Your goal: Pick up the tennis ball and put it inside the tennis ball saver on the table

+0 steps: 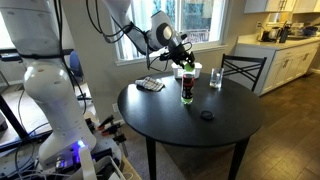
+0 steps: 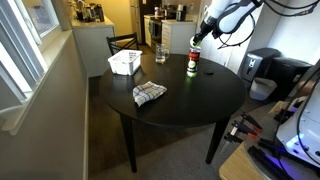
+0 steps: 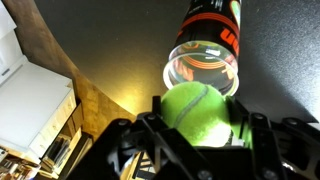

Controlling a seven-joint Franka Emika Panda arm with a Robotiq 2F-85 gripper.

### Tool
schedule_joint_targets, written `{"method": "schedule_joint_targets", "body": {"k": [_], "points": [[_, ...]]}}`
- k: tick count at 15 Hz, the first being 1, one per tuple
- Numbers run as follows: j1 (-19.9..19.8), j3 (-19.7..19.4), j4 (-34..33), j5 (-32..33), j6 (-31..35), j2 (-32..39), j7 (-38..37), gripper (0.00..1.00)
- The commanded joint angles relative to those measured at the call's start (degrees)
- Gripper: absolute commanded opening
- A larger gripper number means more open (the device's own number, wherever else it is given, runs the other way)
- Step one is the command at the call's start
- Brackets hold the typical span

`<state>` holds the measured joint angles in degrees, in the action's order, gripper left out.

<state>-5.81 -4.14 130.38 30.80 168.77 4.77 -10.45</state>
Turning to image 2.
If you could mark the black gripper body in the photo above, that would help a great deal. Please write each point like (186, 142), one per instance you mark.
(206, 28)

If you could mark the yellow-green tennis ball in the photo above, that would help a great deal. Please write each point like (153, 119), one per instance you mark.
(192, 42)

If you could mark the robot base platform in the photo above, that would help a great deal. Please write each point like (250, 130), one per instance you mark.
(293, 143)

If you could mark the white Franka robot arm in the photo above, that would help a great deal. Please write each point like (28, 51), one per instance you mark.
(233, 15)

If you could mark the white drawer cabinet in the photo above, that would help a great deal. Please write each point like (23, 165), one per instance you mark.
(178, 35)

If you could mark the round black can lid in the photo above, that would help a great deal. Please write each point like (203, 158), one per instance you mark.
(209, 71)

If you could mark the clear glass mug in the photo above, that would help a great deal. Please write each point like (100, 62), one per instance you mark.
(161, 53)

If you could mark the black kitchen stove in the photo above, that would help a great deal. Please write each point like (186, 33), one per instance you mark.
(155, 30)

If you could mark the round black wooden table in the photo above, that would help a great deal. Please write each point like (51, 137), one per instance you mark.
(186, 96)

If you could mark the black kitchen trash can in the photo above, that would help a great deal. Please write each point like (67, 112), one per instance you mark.
(258, 63)

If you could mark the white checked dish cloth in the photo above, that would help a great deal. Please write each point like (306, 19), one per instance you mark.
(148, 92)

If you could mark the white plastic basket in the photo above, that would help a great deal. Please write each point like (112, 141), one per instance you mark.
(125, 62)

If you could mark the small white waste bin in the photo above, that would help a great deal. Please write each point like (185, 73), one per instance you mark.
(262, 88)

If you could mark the black coffee machine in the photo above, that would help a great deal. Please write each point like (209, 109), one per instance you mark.
(290, 76)

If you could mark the black orange-tipped clamp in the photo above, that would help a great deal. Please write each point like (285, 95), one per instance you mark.
(245, 128)
(233, 138)
(252, 121)

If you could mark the black coffee maker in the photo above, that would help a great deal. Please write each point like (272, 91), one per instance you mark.
(99, 12)

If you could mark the white kitchen counter cabinet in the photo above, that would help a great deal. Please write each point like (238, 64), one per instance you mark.
(93, 46)

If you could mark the silver kettle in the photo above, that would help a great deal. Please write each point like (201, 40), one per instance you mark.
(87, 12)

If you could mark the light wooden board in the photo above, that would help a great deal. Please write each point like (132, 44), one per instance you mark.
(235, 166)

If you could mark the white framed window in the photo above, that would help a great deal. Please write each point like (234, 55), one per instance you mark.
(23, 50)

